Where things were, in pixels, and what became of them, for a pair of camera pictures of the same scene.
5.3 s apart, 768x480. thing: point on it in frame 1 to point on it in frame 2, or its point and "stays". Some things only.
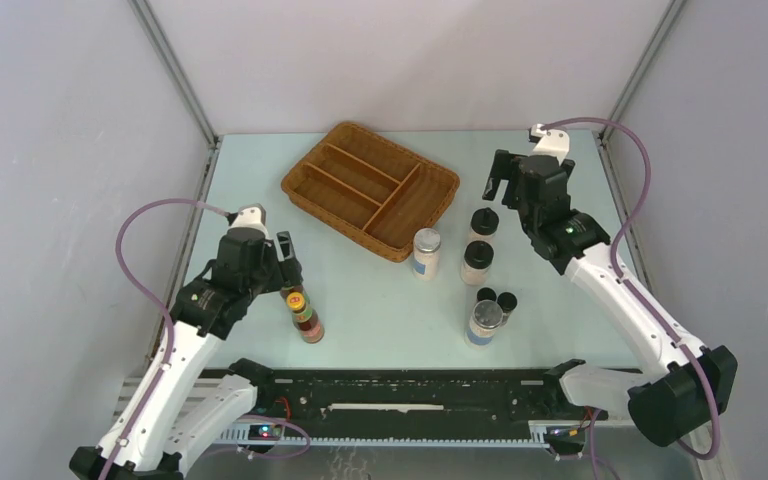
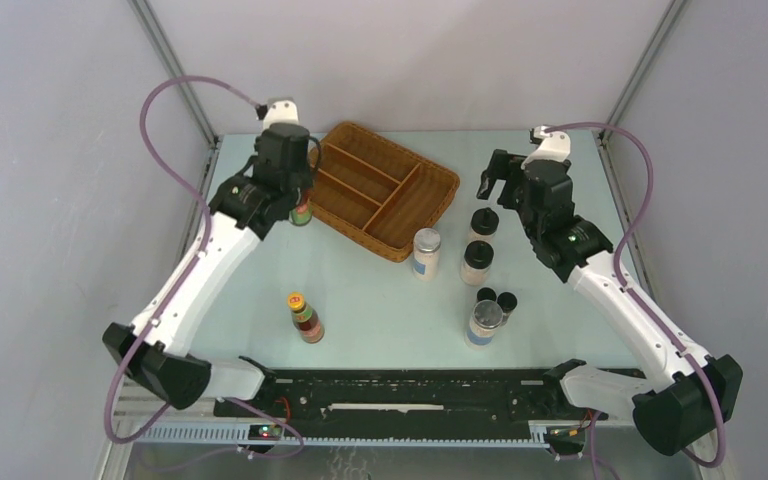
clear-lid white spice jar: (426, 254) stays
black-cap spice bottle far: (483, 224) stays
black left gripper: (291, 267) to (307, 180)
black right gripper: (501, 170) stays
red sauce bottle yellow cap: (295, 297) to (302, 214)
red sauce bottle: (309, 324) stays
